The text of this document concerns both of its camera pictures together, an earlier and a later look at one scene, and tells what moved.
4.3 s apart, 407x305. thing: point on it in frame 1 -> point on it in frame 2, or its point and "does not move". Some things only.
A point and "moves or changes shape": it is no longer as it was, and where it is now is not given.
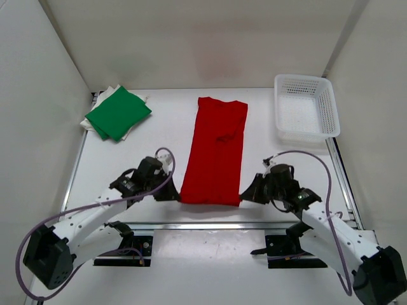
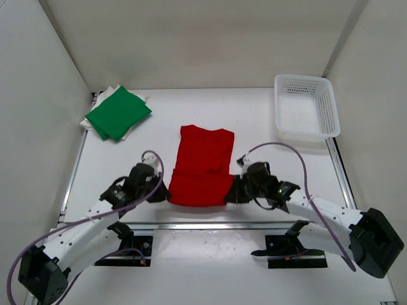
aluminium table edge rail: x=213 y=225 does not move
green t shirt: x=118 y=115 does not move
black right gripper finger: x=259 y=190 -> x=240 y=190
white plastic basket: x=306 y=110 does not move
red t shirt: x=213 y=171 moves or changes shape
